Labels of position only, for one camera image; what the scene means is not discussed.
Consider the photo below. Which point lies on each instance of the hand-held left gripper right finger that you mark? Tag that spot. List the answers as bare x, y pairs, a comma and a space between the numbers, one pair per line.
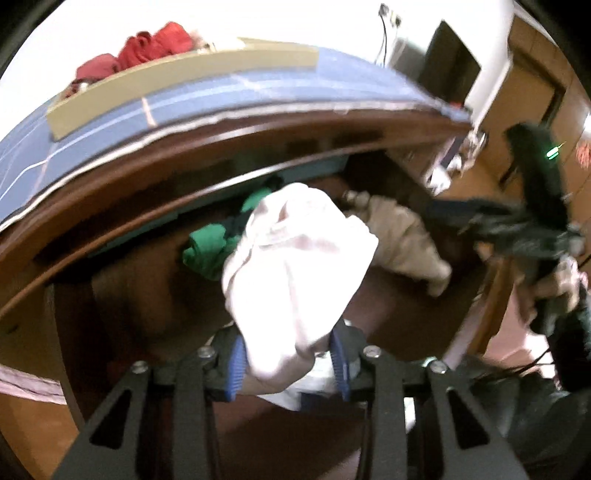
339, 369

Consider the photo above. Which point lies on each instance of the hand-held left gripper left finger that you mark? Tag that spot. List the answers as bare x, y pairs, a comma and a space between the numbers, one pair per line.
235, 369

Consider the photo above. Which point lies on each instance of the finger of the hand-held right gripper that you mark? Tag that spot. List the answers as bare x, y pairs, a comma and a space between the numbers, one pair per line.
450, 214

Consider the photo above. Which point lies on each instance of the beige sock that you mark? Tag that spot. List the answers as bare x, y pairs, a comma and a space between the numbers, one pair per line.
401, 235

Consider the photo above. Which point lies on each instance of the dark wooden desk drawer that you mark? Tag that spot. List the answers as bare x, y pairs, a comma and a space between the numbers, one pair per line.
406, 314

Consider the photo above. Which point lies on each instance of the pale pink underwear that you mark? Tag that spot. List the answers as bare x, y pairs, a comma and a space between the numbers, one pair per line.
295, 258

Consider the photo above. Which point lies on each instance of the green and black underwear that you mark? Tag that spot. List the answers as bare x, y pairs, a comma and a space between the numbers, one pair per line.
207, 249

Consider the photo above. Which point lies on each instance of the gold cardboard tray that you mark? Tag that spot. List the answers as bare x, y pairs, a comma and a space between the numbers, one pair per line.
184, 74

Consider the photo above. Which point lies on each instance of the cream white underwear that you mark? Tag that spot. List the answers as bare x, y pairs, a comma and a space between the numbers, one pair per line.
203, 41

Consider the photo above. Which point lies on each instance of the dark red underwear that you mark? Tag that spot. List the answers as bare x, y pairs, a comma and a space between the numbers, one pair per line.
97, 67

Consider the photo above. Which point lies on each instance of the bright red lace underwear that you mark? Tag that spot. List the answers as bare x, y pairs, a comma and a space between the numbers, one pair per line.
157, 44

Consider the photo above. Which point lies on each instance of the person's right hand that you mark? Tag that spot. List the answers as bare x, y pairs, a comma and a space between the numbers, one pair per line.
561, 281

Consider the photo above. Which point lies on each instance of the cluttered low shelf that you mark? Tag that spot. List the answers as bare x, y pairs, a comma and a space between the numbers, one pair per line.
443, 170

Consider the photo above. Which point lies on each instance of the wooden cabinet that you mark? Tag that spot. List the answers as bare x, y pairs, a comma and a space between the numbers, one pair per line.
526, 83

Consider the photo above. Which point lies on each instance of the pink floral cloth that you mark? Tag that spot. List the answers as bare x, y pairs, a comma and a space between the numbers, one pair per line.
512, 332

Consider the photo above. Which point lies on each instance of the black monitor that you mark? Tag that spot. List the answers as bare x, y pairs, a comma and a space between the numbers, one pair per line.
450, 64

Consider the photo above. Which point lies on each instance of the person's right leg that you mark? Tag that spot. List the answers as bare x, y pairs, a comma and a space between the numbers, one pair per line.
531, 415

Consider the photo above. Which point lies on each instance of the blue plaid tablecloth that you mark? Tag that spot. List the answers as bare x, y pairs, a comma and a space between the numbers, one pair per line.
277, 78

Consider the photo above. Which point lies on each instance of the wall socket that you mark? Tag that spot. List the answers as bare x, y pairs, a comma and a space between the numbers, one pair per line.
384, 10
396, 20

